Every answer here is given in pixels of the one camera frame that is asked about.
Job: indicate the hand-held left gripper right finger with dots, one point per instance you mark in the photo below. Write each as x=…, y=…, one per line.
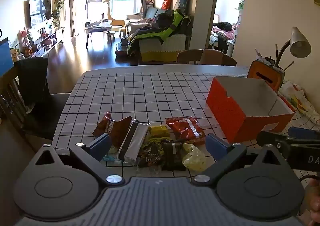
x=216, y=149

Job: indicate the television cabinet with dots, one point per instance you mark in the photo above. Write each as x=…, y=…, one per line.
x=48, y=40

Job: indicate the white floor air conditioner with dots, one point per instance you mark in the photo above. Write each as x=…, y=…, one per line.
x=65, y=5

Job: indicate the black paintbrush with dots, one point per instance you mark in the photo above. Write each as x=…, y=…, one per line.
x=276, y=52

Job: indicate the black garment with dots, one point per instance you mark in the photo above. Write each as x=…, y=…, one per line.
x=32, y=78

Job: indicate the silver snack packet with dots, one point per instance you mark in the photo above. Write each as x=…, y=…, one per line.
x=133, y=141

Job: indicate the dark wooden chair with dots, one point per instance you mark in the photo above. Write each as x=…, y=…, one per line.
x=50, y=116

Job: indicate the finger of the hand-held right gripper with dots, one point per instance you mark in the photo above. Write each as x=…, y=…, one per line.
x=275, y=138
x=302, y=132

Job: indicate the blue front cabinet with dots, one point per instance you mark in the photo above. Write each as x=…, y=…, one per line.
x=5, y=57

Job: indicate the red cushion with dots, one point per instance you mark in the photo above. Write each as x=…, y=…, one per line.
x=166, y=2

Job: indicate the person's right hand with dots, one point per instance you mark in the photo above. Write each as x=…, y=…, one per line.
x=313, y=196

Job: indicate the orange green tissue box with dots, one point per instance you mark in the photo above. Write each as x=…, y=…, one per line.
x=262, y=74

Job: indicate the red cardboard box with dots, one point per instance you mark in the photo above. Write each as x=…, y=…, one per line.
x=225, y=113

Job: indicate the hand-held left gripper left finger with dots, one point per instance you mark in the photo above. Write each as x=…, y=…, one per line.
x=98, y=146

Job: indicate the television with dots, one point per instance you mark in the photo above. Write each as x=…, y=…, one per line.
x=38, y=10

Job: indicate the black green jacket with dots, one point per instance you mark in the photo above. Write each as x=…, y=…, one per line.
x=162, y=27

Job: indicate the sofa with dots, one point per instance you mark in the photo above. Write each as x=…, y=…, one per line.
x=162, y=45

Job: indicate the wooden dining chair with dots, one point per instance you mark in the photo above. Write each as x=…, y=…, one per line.
x=230, y=60
x=188, y=56

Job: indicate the dark cushion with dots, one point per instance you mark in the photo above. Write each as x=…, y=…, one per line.
x=182, y=2

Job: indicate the red snack packet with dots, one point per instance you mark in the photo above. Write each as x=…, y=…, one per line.
x=186, y=129

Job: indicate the dark brown candy packet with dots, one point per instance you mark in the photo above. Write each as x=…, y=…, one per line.
x=150, y=154

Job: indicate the yellow snack packet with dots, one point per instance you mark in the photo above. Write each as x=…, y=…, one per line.
x=158, y=131

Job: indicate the black snack packet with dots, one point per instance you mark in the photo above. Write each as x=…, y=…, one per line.
x=172, y=154

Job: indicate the light blue wrapper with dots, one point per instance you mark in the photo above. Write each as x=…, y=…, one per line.
x=112, y=160

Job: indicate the coffee table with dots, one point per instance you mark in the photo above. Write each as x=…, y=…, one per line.
x=97, y=28

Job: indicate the tall potted plant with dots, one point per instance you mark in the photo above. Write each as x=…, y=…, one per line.
x=58, y=12

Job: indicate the colourful printed cloth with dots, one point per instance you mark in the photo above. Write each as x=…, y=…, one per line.
x=300, y=98

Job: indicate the beige desk lamp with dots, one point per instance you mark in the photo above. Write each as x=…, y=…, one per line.
x=300, y=43

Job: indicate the pale yellow plastic bag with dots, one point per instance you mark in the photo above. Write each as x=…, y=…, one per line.
x=195, y=159

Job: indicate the brown red chip packet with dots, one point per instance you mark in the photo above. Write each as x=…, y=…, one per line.
x=110, y=127

